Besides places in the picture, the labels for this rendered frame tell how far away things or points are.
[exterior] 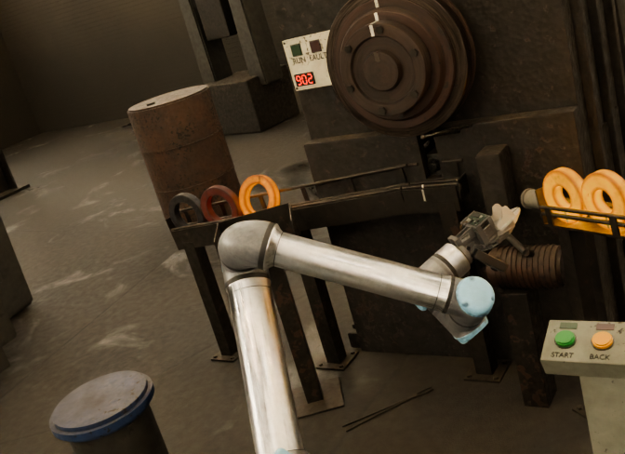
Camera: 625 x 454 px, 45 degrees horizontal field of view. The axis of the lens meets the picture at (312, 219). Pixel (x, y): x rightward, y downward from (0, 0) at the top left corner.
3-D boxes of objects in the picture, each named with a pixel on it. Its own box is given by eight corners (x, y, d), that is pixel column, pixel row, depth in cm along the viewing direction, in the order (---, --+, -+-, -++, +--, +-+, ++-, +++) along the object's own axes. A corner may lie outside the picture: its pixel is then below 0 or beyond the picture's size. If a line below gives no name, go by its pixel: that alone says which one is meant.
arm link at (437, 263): (424, 317, 194) (397, 289, 197) (458, 286, 197) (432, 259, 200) (427, 308, 185) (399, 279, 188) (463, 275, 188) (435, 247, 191)
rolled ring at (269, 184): (232, 188, 294) (237, 188, 297) (249, 231, 291) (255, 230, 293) (263, 166, 284) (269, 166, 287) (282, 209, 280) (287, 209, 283)
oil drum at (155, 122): (202, 201, 580) (164, 89, 552) (262, 196, 547) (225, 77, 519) (151, 233, 535) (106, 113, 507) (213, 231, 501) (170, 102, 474)
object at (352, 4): (355, 138, 255) (319, -1, 241) (488, 121, 229) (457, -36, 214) (347, 144, 250) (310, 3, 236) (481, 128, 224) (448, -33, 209)
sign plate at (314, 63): (299, 89, 270) (285, 40, 264) (361, 78, 255) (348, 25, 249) (295, 91, 268) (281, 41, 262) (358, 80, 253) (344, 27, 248)
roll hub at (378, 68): (359, 116, 239) (337, 30, 230) (441, 105, 223) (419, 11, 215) (352, 122, 235) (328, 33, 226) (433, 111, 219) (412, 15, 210)
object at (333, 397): (274, 394, 286) (217, 222, 263) (341, 377, 285) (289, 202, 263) (275, 425, 267) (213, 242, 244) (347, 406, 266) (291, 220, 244)
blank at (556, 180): (546, 165, 210) (536, 169, 209) (584, 166, 196) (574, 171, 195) (558, 217, 214) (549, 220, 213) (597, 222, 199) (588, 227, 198)
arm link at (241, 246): (222, 201, 179) (501, 275, 173) (226, 222, 191) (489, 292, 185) (206, 245, 175) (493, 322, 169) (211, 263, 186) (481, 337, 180)
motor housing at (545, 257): (525, 384, 249) (494, 238, 233) (593, 390, 237) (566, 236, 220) (513, 407, 240) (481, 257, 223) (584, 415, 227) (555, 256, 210)
